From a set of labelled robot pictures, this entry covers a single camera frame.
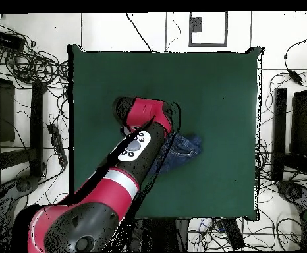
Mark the black power adapter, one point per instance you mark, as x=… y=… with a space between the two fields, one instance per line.
x=295 y=77

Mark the blue denim jeans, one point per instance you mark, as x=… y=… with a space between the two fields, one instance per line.
x=182 y=152

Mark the black power strip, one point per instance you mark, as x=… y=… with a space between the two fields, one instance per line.
x=234 y=234
x=57 y=145

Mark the grey square frame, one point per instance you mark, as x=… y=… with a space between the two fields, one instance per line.
x=208 y=44

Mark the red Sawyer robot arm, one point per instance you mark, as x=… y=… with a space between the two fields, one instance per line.
x=111 y=195

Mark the dark green table cloth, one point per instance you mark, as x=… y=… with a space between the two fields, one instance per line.
x=222 y=105

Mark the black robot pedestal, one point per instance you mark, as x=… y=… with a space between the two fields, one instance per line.
x=164 y=234

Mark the black stand frame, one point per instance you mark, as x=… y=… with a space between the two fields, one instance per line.
x=280 y=126
x=36 y=126

